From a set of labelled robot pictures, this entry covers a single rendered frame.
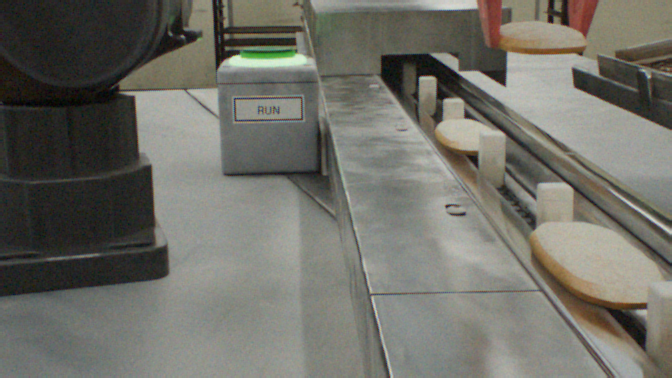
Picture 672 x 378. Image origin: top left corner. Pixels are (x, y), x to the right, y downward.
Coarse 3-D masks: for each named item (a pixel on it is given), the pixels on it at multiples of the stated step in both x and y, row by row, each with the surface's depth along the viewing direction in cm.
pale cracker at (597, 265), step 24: (552, 240) 40; (576, 240) 40; (600, 240) 40; (624, 240) 41; (552, 264) 39; (576, 264) 37; (600, 264) 37; (624, 264) 37; (648, 264) 37; (576, 288) 36; (600, 288) 36; (624, 288) 35
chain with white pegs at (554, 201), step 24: (408, 72) 99; (432, 96) 85; (480, 144) 59; (504, 144) 58; (480, 168) 59; (504, 168) 58; (504, 192) 57; (552, 192) 44; (528, 216) 52; (552, 216) 44; (648, 288) 32; (624, 312) 38; (648, 312) 32; (648, 336) 32
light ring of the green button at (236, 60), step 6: (234, 60) 73; (240, 60) 72; (246, 60) 72; (252, 60) 72; (258, 60) 72; (264, 60) 72; (270, 60) 72; (276, 60) 72; (282, 60) 72; (288, 60) 72; (294, 60) 72; (300, 60) 73
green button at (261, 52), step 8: (248, 48) 74; (256, 48) 74; (264, 48) 74; (272, 48) 74; (280, 48) 74; (288, 48) 74; (240, 56) 74; (248, 56) 73; (256, 56) 72; (264, 56) 72; (272, 56) 72; (280, 56) 72; (288, 56) 73
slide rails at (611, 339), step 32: (416, 64) 116; (448, 96) 89; (448, 160) 61; (512, 160) 61; (480, 192) 53; (576, 192) 52; (512, 224) 46; (608, 224) 46; (576, 320) 34; (608, 320) 34; (608, 352) 31; (640, 352) 31
